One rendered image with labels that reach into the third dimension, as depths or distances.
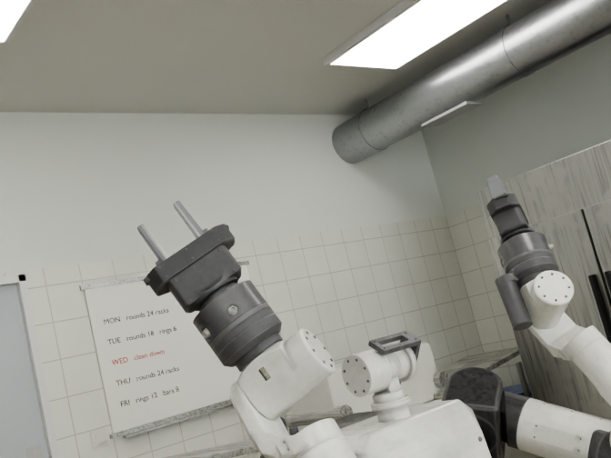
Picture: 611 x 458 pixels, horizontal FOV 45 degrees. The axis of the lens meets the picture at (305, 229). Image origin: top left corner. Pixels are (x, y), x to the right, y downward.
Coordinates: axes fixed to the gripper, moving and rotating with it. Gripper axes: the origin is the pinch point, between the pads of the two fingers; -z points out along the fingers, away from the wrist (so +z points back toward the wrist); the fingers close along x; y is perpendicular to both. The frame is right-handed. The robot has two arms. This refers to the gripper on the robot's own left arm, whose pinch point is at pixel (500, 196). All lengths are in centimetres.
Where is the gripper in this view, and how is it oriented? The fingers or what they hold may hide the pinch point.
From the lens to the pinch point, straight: 143.0
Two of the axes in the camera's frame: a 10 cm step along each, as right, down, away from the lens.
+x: -4.5, -4.1, -8.0
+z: 2.0, 8.2, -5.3
